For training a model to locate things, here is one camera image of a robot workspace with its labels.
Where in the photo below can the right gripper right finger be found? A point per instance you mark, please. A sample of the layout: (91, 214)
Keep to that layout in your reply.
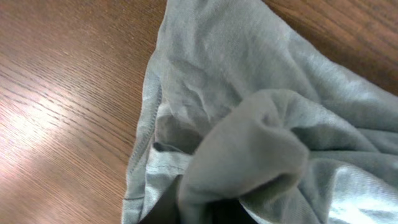
(230, 212)

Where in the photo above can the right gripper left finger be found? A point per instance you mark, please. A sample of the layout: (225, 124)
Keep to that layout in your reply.
(165, 211)

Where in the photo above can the light grey-green t-shirt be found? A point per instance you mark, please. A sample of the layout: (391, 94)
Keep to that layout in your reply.
(243, 107)

